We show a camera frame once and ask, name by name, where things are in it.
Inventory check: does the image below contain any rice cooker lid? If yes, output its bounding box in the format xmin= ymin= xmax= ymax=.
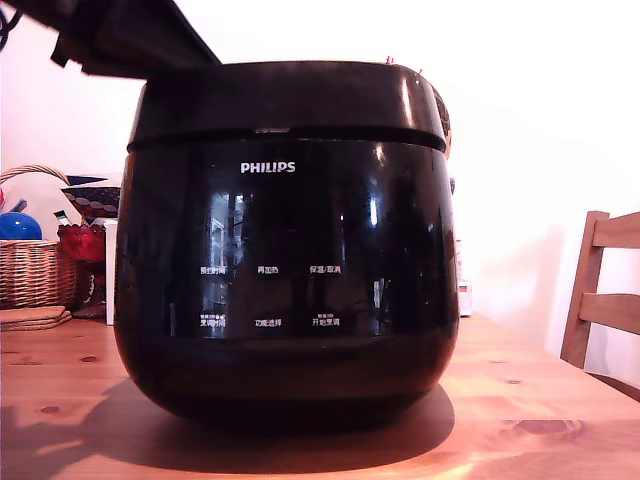
xmin=125 ymin=60 xmax=449 ymax=154

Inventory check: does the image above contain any black Philips rice cooker body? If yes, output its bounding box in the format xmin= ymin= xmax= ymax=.
xmin=112 ymin=133 xmax=461 ymax=427

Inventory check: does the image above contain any red glass bowl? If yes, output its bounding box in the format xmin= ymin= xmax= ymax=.
xmin=56 ymin=223 xmax=107 ymax=314

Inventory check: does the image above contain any blue ball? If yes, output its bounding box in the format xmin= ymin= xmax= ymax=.
xmin=0 ymin=211 xmax=44 ymax=242

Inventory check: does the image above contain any white upright box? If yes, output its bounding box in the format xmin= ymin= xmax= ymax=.
xmin=103 ymin=218 xmax=118 ymax=326

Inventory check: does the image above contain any stack of cork coasters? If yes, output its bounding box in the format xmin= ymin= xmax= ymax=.
xmin=0 ymin=305 xmax=73 ymax=333

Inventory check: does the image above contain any orange brown globe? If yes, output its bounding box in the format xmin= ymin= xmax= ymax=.
xmin=428 ymin=82 xmax=454 ymax=158

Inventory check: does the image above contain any small white carton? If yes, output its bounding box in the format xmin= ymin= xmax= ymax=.
xmin=455 ymin=237 xmax=474 ymax=318

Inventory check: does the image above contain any wooden chair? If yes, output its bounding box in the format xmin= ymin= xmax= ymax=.
xmin=559 ymin=210 xmax=640 ymax=402

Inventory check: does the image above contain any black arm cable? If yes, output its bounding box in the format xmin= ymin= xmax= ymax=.
xmin=0 ymin=8 xmax=24 ymax=52

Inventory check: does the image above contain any wicker basket with handle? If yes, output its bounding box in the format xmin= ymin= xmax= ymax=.
xmin=0 ymin=163 xmax=77 ymax=311

